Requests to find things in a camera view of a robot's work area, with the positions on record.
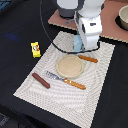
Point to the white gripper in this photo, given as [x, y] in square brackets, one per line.
[89, 30]

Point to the yellow butter box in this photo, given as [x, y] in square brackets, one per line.
[35, 49]

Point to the brown toy sausage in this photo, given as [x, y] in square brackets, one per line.
[41, 80]

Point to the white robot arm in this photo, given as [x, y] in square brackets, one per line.
[86, 14]

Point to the grey toy pot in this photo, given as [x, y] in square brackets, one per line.
[66, 13]

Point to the beige bowl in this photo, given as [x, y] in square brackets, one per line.
[123, 14]

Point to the round wooden plate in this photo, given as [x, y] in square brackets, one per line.
[69, 66]

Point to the woven beige placemat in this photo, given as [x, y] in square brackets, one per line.
[70, 103]

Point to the knife with orange handle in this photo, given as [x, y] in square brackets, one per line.
[88, 58]

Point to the fork with orange handle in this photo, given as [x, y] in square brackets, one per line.
[55, 77]

